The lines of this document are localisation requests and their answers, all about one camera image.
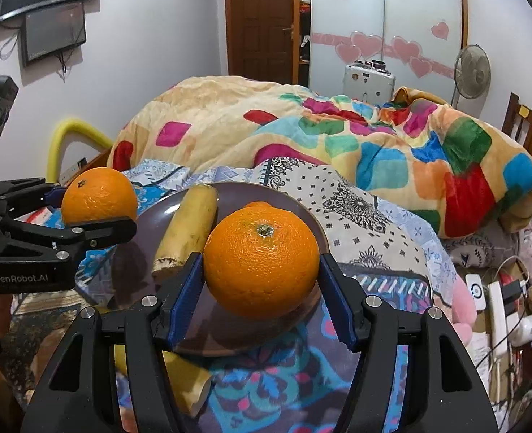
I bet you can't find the sugarcane stick piece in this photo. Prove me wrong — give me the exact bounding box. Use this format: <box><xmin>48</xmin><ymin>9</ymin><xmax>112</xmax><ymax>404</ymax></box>
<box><xmin>152</xmin><ymin>184</ymin><xmax>218</xmax><ymax>284</ymax></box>
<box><xmin>114</xmin><ymin>344</ymin><xmax>212</xmax><ymax>418</ymax></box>

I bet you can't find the large orange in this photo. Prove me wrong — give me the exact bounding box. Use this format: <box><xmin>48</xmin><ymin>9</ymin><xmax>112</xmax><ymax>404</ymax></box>
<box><xmin>203</xmin><ymin>206</ymin><xmax>320</xmax><ymax>321</ymax></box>

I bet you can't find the small orange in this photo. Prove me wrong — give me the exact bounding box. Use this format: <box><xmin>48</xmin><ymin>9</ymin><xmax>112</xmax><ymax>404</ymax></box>
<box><xmin>243</xmin><ymin>201</ymin><xmax>272</xmax><ymax>209</ymax></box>

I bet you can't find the white power strip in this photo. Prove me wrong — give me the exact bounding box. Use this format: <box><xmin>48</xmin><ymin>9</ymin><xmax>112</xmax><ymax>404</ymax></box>
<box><xmin>487</xmin><ymin>281</ymin><xmax>508</xmax><ymax>358</ymax></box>

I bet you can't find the pink plush toy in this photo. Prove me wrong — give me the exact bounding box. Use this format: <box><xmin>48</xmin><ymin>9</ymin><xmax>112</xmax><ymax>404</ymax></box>
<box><xmin>437</xmin><ymin>276</ymin><xmax>477</xmax><ymax>346</ymax></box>

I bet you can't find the yellow foam tube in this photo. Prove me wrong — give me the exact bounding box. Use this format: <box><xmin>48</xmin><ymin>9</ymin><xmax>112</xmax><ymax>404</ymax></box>
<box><xmin>46</xmin><ymin>117</ymin><xmax>113</xmax><ymax>183</ymax></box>

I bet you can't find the patterned bed sheet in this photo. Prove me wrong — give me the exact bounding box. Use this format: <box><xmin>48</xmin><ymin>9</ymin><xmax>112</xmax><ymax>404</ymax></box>
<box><xmin>12</xmin><ymin>156</ymin><xmax>459</xmax><ymax>433</ymax></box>

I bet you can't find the purple plate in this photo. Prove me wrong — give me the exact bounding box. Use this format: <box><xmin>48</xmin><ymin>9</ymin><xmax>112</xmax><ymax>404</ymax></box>
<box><xmin>111</xmin><ymin>183</ymin><xmax>329</xmax><ymax>357</ymax></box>

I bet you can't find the colourful patchwork blanket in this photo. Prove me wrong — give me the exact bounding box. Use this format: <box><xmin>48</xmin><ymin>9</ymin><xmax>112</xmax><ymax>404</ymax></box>
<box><xmin>108</xmin><ymin>76</ymin><xmax>532</xmax><ymax>239</ymax></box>

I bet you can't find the brown wooden door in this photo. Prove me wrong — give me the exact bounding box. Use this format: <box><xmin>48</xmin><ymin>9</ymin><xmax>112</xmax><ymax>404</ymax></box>
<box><xmin>225</xmin><ymin>0</ymin><xmax>298</xmax><ymax>84</ymax></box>

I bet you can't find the white suitcase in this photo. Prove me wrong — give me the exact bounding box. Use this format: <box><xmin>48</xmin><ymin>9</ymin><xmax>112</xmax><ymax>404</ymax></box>
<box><xmin>343</xmin><ymin>60</ymin><xmax>396</xmax><ymax>106</ymax></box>

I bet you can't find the standing fan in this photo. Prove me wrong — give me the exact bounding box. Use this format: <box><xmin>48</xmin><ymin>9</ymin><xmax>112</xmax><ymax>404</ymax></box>
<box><xmin>451</xmin><ymin>44</ymin><xmax>491</xmax><ymax>109</ymax></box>

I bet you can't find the wardrobe with heart stickers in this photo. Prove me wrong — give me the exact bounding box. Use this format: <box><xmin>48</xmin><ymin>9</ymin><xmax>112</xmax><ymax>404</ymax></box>
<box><xmin>307</xmin><ymin>0</ymin><xmax>465</xmax><ymax>101</ymax></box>

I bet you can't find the small wall monitor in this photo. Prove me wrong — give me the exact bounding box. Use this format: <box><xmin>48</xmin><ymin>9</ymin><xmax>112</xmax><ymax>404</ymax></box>
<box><xmin>20</xmin><ymin>1</ymin><xmax>87</xmax><ymax>66</ymax></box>

